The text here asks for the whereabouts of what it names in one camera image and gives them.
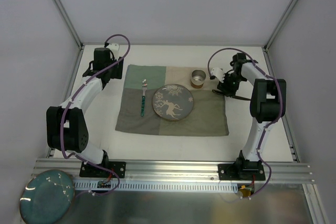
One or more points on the teal round stool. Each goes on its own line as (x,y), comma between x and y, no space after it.
(47,197)

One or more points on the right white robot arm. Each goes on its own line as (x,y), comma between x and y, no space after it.
(267,106)

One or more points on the black table knife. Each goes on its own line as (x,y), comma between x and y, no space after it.
(241,97)

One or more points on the white slotted cable duct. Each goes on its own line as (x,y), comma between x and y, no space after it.
(212,187)

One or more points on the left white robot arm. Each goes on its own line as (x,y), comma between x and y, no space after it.
(66,126)

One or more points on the grey reindeer plate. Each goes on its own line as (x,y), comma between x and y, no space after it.
(173,102)

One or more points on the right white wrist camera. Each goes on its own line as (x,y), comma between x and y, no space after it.
(217,73)

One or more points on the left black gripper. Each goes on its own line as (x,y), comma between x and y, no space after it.
(115,68)

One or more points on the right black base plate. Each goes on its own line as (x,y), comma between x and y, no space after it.
(254,171)

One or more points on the green beige cloth placemat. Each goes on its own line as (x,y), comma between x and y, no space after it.
(208,117)

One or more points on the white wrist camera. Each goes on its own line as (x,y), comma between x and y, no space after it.
(217,73)
(114,48)

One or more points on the green handled fork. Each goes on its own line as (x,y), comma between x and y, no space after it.
(144,89)

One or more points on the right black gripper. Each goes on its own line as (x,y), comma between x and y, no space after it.
(228,87)

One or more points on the aluminium mounting rail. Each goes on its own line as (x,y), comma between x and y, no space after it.
(180,171)

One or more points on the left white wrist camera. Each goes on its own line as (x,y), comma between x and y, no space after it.
(114,48)

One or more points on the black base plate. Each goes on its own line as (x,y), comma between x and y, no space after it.
(254,171)
(90,171)

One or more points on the metal cup with cork base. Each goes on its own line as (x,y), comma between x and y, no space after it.
(197,78)

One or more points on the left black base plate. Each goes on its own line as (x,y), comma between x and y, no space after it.
(90,171)

